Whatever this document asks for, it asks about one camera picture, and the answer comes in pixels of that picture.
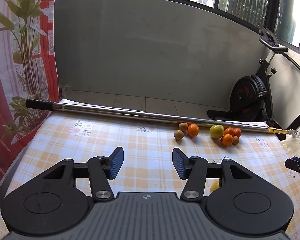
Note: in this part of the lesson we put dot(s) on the brown kiwi right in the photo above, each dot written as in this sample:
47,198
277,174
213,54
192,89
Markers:
236,140

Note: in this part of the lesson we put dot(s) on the yellow-green apple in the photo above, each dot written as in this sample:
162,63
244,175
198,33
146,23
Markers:
216,131

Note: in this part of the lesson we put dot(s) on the brown kiwi lower left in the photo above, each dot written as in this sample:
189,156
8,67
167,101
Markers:
178,135

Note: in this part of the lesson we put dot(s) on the yellow lemon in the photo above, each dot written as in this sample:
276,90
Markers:
214,186

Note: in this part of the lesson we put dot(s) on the red plant print curtain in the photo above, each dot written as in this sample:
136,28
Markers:
20,67

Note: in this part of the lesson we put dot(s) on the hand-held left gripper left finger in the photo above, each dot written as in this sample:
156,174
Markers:
116,162

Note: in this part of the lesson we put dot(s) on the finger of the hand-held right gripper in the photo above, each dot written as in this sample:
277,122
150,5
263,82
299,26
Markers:
298,166

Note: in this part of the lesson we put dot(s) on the telescopic metal pole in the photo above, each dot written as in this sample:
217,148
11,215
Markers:
115,110

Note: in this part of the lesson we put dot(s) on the brown kiwi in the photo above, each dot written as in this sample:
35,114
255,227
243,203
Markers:
178,135
183,126
236,140

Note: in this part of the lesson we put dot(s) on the brown kiwi upper left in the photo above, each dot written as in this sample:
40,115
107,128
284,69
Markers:
183,126

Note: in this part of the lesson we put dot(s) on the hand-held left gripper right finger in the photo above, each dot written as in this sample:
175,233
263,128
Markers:
178,165

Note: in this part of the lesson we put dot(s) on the small orange tangerine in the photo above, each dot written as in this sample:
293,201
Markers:
227,140
229,131
193,130
237,132

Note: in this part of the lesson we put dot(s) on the clear plastic pole head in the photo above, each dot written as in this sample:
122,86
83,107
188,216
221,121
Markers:
293,141

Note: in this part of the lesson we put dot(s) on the black exercise bike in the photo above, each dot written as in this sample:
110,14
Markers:
247,95

